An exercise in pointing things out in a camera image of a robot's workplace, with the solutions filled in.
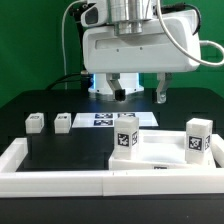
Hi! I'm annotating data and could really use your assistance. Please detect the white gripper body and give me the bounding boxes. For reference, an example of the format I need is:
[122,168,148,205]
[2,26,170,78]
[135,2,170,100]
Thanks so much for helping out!
[83,19,199,74]

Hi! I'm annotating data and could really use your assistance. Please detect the white cable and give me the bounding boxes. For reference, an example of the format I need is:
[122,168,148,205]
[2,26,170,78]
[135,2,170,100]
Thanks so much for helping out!
[61,0,224,90]

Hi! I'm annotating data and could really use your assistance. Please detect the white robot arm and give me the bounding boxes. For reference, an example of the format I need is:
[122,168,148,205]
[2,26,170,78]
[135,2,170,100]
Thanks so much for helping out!
[81,0,200,103]

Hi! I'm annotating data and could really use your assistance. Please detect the white U-shaped fence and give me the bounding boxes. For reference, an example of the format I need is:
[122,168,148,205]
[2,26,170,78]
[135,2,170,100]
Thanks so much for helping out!
[0,138,224,198]

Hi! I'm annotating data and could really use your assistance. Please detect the white square tabletop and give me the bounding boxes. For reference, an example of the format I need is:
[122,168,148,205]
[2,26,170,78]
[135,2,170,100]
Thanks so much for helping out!
[108,130,216,170]

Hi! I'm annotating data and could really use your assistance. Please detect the white marker plate with tags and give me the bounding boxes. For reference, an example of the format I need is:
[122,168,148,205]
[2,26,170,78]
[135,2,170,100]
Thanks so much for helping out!
[72,112,158,128]

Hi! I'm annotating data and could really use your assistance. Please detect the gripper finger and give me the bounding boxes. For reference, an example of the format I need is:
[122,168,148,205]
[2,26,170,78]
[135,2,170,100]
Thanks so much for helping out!
[156,73,172,104]
[106,73,126,101]

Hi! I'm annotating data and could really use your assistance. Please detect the black cable bundle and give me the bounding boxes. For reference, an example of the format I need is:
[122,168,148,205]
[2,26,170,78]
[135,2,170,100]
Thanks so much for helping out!
[45,71,93,91]

